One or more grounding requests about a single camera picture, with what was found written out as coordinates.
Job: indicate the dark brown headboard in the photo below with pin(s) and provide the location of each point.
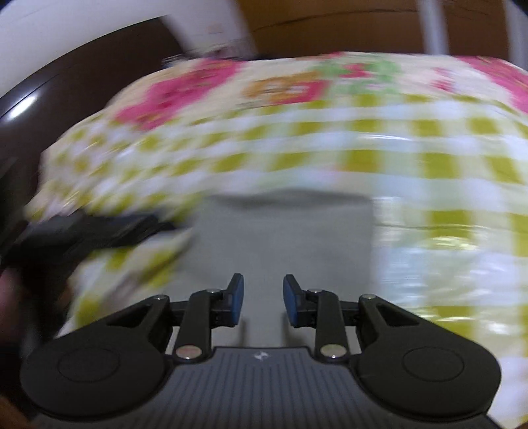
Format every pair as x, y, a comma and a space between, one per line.
82, 82

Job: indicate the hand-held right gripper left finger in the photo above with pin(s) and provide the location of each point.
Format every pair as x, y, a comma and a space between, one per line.
236, 303

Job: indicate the checkered floral bed cover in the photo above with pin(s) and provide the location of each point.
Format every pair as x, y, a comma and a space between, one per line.
330, 136

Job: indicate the grey-green pants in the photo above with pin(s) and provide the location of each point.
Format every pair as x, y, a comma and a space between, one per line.
288, 231

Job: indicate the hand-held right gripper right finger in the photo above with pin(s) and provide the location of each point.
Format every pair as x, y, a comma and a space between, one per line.
291, 303

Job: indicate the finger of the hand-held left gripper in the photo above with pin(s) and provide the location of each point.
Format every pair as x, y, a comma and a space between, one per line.
103, 233

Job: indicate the wooden wardrobe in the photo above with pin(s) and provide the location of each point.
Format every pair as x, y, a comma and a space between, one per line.
330, 29

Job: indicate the wooden door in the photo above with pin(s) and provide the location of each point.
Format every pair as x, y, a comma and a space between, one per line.
478, 29

